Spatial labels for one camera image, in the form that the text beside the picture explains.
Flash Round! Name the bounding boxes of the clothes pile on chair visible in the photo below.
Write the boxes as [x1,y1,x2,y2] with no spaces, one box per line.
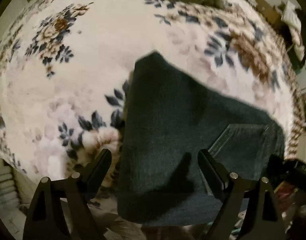
[278,1,306,74]

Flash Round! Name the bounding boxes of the green striped curtain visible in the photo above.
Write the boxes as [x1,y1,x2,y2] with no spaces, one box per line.
[0,166,20,209]

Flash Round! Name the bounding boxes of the dark blue denim jeans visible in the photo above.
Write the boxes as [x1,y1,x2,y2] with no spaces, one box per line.
[117,53,285,226]

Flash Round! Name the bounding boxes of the white floral fleece blanket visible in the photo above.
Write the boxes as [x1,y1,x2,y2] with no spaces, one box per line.
[0,0,304,183]

